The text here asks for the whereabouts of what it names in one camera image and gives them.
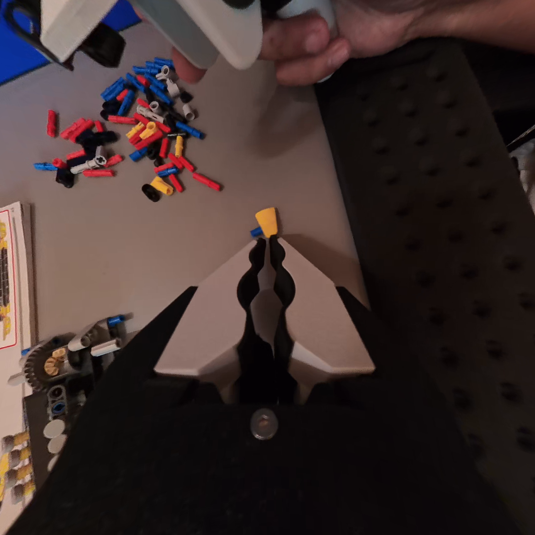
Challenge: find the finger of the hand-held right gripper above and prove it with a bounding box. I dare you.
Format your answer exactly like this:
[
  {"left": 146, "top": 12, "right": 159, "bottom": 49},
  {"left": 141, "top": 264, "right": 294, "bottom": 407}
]
[{"left": 3, "top": 0, "right": 120, "bottom": 71}]

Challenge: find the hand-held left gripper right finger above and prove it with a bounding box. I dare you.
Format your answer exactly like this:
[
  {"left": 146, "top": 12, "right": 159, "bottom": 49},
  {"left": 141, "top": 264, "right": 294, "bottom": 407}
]
[{"left": 268, "top": 236, "right": 377, "bottom": 405}]

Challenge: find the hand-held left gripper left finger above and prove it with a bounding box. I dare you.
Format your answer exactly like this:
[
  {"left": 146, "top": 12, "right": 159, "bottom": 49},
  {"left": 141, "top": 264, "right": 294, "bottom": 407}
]
[{"left": 153, "top": 237, "right": 266, "bottom": 405}]

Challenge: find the yellow lego piece blue pin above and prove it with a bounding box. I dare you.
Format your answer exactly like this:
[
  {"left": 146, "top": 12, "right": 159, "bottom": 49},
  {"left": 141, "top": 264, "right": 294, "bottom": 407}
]
[{"left": 249, "top": 207, "right": 280, "bottom": 240}]

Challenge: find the partly built lego chassis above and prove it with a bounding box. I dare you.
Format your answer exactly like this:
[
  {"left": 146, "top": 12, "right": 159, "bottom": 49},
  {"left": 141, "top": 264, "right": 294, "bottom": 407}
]
[{"left": 8, "top": 311, "right": 134, "bottom": 502}]

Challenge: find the person's right forearm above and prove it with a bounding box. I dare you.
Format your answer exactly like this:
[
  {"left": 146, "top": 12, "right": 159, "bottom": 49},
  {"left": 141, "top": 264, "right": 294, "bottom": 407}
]
[{"left": 412, "top": 0, "right": 535, "bottom": 55}]

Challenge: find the pile of lego pins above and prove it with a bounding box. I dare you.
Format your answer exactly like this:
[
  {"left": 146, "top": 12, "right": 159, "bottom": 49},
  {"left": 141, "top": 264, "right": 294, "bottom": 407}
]
[{"left": 33, "top": 56, "right": 222, "bottom": 203}]

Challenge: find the lego instruction booklet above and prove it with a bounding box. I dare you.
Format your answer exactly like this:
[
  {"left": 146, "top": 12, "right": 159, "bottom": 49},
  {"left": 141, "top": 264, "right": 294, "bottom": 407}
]
[{"left": 0, "top": 202, "right": 36, "bottom": 502}]

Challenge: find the person's right hand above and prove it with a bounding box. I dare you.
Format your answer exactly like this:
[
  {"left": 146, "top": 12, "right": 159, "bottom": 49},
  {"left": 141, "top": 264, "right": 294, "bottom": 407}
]
[{"left": 171, "top": 0, "right": 419, "bottom": 87}]

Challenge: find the blue plastic bin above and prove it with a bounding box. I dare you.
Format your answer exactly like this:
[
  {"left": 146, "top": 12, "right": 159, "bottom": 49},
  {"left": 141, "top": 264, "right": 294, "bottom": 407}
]
[{"left": 0, "top": 0, "right": 144, "bottom": 86}]

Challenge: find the black dimpled cloth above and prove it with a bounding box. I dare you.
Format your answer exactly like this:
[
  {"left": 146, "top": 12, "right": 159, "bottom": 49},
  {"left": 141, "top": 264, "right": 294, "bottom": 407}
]
[{"left": 315, "top": 40, "right": 535, "bottom": 535}]

